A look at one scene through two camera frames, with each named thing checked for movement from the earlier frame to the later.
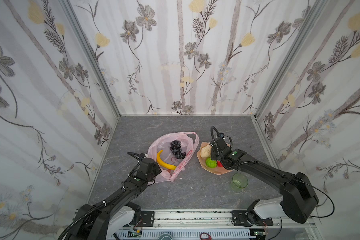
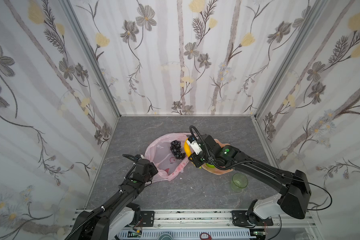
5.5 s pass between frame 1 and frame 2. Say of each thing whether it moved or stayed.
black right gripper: moved
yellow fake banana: moved
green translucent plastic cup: stayed
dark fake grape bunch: stayed
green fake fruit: stayed
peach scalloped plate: stayed
